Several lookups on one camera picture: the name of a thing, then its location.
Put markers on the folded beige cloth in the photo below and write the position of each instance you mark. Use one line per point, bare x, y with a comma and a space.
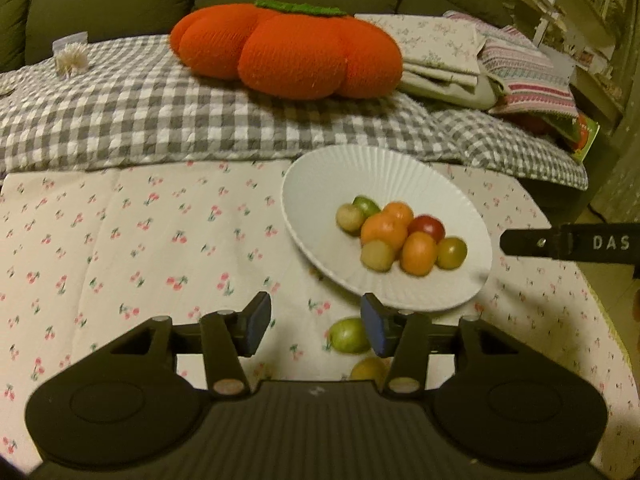
450, 92

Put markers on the large orange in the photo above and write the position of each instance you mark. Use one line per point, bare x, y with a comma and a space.
384, 231

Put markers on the round orange mandarin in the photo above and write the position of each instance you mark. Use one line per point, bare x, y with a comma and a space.
398, 211

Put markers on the small green fruit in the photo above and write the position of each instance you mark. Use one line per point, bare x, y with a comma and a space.
367, 205

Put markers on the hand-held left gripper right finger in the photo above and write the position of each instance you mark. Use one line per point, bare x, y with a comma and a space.
372, 325

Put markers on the green-brown tomato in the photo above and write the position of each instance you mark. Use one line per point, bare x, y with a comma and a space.
452, 253

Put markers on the folded floral cloth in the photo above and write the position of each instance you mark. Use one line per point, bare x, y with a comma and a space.
430, 40

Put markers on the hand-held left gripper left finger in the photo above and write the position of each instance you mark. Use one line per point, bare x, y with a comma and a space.
257, 320

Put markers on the grey checkered blanket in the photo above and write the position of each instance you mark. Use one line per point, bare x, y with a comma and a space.
150, 115

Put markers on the olive green sofa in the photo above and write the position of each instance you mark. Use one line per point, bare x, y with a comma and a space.
115, 0

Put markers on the large yellow plum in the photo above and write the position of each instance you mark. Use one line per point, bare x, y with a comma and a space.
377, 255

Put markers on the oval small orange fruit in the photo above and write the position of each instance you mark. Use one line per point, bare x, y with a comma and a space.
418, 253

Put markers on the white ribbed plate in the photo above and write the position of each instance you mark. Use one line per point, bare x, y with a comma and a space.
320, 195

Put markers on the striped patterned pillow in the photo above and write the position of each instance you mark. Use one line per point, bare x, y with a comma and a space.
525, 75

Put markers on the green lime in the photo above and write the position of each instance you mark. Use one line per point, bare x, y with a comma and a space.
349, 335

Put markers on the white bookshelf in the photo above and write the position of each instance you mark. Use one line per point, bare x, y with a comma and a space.
595, 20

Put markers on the cherry print tablecloth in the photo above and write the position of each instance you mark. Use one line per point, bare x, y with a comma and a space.
125, 240

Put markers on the red tomato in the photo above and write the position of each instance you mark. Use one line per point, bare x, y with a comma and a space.
429, 227

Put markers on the small pale yellow plum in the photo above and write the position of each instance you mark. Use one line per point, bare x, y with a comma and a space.
349, 217

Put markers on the colourful picture book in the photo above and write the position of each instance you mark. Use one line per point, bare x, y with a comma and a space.
580, 137

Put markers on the orange pumpkin cushion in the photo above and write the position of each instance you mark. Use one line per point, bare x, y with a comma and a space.
290, 55

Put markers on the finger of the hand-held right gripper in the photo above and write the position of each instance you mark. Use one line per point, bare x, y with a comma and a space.
530, 242

